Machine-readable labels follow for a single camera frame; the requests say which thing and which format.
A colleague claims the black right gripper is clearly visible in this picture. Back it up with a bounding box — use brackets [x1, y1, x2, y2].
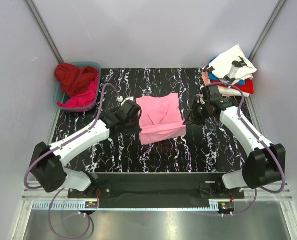
[183, 100, 211, 127]

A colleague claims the pink t-shirt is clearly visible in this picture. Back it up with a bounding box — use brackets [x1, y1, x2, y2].
[136, 93, 186, 145]

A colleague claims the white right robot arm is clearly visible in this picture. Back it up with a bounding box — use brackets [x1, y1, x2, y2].
[184, 83, 286, 198]

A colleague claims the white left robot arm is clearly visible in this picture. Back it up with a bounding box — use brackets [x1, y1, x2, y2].
[29, 98, 142, 198]

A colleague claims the black marble pattern mat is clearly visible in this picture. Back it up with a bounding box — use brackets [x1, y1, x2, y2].
[67, 68, 248, 173]

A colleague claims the blue folded t-shirt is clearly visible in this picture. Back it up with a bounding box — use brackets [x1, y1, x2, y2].
[209, 57, 247, 85]

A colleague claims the dark red t-shirt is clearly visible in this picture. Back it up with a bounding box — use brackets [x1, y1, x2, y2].
[54, 63, 99, 97]

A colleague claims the red folded t-shirt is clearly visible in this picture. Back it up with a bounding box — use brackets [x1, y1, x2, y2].
[218, 79, 255, 95]

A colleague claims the blue-grey plastic basket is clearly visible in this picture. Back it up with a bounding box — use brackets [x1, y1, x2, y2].
[53, 61, 101, 113]

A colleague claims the white printed folded t-shirt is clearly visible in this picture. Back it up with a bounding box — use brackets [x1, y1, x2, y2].
[203, 44, 257, 85]

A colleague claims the right controller board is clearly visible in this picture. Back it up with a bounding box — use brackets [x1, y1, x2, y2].
[219, 201, 235, 212]

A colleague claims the controller board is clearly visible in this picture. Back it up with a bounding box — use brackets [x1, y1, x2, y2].
[85, 199, 99, 209]
[219, 201, 235, 212]

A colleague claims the left controller board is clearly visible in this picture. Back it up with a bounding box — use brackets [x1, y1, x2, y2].
[85, 199, 99, 209]

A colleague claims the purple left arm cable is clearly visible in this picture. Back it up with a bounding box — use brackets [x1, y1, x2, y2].
[24, 83, 124, 238]

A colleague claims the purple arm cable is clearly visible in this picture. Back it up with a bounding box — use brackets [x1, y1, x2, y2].
[24, 83, 124, 238]
[218, 83, 287, 216]

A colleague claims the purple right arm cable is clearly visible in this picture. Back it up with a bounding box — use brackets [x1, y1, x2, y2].
[218, 83, 287, 216]

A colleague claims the aluminium frame rail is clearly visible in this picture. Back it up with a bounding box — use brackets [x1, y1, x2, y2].
[21, 185, 293, 201]

